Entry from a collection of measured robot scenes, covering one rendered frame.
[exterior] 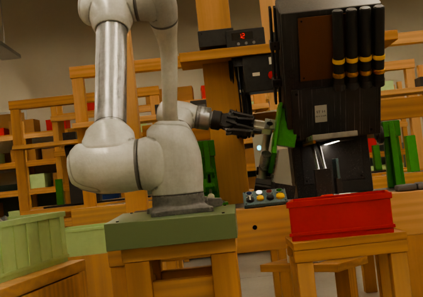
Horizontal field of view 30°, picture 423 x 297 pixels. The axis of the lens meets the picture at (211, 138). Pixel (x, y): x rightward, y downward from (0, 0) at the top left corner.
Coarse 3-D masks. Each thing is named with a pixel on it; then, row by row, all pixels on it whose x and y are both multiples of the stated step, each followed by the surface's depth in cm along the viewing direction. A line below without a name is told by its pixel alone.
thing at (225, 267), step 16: (224, 256) 216; (128, 272) 217; (144, 272) 217; (160, 272) 241; (176, 272) 242; (192, 272) 242; (208, 272) 242; (224, 272) 216; (128, 288) 217; (144, 288) 217; (160, 288) 218; (176, 288) 218; (192, 288) 218; (208, 288) 218; (224, 288) 216; (240, 288) 241
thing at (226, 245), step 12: (216, 240) 216; (228, 240) 216; (132, 252) 217; (144, 252) 217; (156, 252) 216; (168, 252) 216; (180, 252) 216; (192, 252) 216; (204, 252) 216; (216, 252) 216
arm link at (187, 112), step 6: (180, 102) 302; (186, 102) 303; (180, 108) 299; (186, 108) 300; (192, 108) 301; (156, 114) 302; (180, 114) 298; (186, 114) 298; (192, 114) 300; (162, 120) 301; (180, 120) 296; (186, 120) 297; (192, 120) 300; (192, 126) 301
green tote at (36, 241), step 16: (0, 224) 221; (16, 224) 231; (32, 224) 242; (48, 224) 254; (0, 240) 221; (16, 240) 231; (32, 240) 241; (48, 240) 253; (64, 240) 265; (0, 256) 220; (16, 256) 229; (32, 256) 240; (48, 256) 251; (64, 256) 263; (0, 272) 219; (16, 272) 228
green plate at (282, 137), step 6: (282, 108) 294; (276, 114) 302; (282, 114) 294; (276, 120) 296; (282, 120) 294; (276, 126) 293; (282, 126) 294; (276, 132) 293; (282, 132) 294; (288, 132) 294; (276, 138) 293; (282, 138) 294; (288, 138) 294; (294, 138) 294; (276, 144) 293; (282, 144) 294; (288, 144) 294; (294, 144) 294
